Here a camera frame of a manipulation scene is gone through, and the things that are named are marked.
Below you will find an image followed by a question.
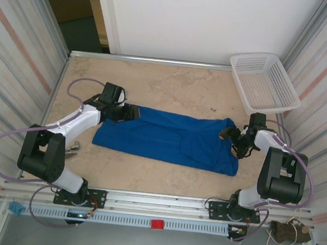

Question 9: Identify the blue printed t-shirt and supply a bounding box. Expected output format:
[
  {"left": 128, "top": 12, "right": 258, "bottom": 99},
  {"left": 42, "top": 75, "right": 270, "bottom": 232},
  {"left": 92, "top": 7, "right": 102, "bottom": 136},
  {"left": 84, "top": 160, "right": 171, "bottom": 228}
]
[{"left": 89, "top": 99, "right": 245, "bottom": 178}]

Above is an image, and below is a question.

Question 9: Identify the white perforated plastic basket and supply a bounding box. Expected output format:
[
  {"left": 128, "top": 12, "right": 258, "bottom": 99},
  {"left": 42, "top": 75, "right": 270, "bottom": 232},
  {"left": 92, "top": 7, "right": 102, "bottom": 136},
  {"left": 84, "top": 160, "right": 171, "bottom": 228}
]
[{"left": 224, "top": 49, "right": 307, "bottom": 117}]

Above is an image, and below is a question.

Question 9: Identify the small circuit board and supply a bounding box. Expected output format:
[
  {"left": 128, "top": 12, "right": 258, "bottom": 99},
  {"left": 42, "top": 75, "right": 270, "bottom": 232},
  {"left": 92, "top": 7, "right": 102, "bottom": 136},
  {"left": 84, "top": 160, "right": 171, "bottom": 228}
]
[
  {"left": 228, "top": 224, "right": 248, "bottom": 236},
  {"left": 66, "top": 210, "right": 95, "bottom": 220}
]

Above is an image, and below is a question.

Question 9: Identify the tan wooden door jamb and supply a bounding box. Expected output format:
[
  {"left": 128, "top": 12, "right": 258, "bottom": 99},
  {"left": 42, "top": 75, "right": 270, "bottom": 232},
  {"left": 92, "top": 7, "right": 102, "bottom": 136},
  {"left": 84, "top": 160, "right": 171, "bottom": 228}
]
[{"left": 73, "top": 0, "right": 117, "bottom": 53}]

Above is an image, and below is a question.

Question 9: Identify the red tape marker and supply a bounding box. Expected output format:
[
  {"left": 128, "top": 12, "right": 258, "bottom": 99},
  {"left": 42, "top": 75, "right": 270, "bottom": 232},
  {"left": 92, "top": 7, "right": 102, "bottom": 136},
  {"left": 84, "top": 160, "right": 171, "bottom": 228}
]
[{"left": 150, "top": 219, "right": 165, "bottom": 231}]

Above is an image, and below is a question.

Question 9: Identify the blue tape piece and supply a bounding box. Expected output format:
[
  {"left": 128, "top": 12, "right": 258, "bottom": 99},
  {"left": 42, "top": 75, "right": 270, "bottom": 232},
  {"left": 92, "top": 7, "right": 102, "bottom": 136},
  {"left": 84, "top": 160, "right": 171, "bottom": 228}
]
[{"left": 7, "top": 200, "right": 25, "bottom": 217}]

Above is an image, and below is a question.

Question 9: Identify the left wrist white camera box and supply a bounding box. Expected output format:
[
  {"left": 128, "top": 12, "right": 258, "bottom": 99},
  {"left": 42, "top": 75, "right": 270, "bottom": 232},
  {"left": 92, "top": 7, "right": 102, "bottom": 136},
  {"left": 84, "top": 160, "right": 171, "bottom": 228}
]
[{"left": 119, "top": 89, "right": 130, "bottom": 105}]

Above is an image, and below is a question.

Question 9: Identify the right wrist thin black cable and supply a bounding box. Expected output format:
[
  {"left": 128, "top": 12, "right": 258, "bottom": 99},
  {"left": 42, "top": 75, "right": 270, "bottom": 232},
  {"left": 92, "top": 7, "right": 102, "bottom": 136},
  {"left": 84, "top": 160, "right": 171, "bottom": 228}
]
[{"left": 235, "top": 142, "right": 261, "bottom": 163}]

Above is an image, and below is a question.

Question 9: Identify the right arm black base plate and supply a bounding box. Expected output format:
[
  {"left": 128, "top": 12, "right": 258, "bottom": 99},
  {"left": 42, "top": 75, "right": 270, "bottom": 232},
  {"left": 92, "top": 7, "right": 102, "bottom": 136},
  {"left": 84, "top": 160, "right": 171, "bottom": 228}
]
[{"left": 207, "top": 199, "right": 263, "bottom": 225}]

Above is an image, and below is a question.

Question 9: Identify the white door frame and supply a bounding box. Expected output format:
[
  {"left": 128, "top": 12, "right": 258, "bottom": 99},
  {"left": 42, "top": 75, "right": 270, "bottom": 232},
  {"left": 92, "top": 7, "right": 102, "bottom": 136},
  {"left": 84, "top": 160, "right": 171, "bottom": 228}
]
[{"left": 84, "top": 0, "right": 127, "bottom": 55}]

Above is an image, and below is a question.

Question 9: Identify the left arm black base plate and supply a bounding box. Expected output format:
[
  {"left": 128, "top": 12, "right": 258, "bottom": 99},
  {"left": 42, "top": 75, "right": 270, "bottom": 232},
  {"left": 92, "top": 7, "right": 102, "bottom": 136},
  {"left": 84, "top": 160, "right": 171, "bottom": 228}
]
[{"left": 53, "top": 184, "right": 108, "bottom": 210}]

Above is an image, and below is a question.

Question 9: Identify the aluminium mounting rail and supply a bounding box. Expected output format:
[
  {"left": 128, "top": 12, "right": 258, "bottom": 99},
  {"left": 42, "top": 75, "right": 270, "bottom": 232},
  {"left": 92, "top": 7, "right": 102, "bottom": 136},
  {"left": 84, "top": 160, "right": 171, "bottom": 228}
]
[{"left": 0, "top": 173, "right": 318, "bottom": 237}]

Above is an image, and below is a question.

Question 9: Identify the brown drawstring pouch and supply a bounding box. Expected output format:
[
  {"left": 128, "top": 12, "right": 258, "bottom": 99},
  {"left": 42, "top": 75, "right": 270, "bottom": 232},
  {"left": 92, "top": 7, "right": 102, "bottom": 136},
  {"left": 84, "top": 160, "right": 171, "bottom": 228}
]
[{"left": 266, "top": 204, "right": 316, "bottom": 245}]

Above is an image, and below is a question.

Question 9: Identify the grey slotted cable duct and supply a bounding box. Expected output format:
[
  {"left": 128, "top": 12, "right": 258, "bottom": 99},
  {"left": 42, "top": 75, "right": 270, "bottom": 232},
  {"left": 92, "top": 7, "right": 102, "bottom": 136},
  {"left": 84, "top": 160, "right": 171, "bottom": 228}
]
[{"left": 26, "top": 202, "right": 231, "bottom": 239}]

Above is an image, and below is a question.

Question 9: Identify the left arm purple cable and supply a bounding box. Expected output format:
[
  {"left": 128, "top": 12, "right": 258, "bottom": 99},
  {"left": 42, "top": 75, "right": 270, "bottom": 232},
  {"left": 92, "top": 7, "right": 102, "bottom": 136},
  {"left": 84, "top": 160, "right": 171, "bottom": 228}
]
[{"left": 0, "top": 68, "right": 107, "bottom": 233}]

